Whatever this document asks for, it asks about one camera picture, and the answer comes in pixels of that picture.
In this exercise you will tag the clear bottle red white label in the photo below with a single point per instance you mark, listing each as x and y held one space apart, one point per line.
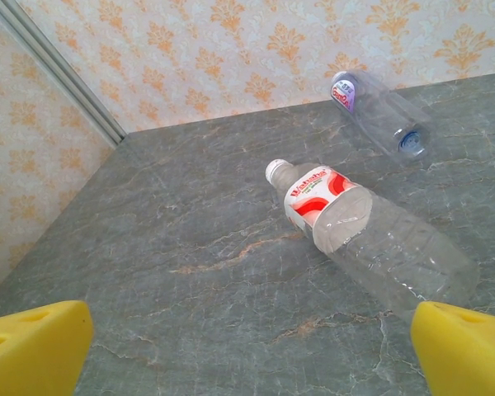
354 231

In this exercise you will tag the clear bottle with purple label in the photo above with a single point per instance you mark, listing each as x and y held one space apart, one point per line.
379 111

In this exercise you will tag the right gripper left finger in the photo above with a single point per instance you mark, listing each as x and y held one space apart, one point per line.
33 354

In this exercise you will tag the aluminium frame post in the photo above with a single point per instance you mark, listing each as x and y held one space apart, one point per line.
62 74

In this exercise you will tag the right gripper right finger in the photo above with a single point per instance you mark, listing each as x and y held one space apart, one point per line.
466 354

